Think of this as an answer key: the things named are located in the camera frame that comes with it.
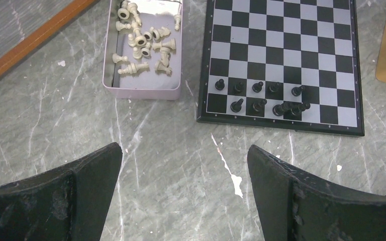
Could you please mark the black chess king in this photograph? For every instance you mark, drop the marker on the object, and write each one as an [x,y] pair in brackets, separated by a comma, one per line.
[299,108]

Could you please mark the black pawn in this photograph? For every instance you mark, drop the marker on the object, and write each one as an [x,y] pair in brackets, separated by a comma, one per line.
[274,87]
[220,84]
[257,87]
[238,87]
[298,90]

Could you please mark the black chess queen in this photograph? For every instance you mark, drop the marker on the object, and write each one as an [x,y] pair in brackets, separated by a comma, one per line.
[281,109]

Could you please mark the chessboard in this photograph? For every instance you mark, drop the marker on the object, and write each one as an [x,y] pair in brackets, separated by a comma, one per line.
[310,43]

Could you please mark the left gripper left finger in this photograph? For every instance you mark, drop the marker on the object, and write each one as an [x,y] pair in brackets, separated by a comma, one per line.
[69,202]

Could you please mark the black knight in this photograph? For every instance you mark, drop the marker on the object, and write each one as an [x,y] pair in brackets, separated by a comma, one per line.
[236,106]

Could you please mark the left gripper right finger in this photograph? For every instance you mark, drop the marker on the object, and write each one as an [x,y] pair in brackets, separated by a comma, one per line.
[294,204]

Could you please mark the pink tin of white pieces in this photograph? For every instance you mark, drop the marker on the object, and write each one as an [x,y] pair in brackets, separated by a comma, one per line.
[143,51]

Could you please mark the wooden shelf rack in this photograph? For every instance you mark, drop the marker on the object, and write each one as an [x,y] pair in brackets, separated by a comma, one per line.
[43,33]

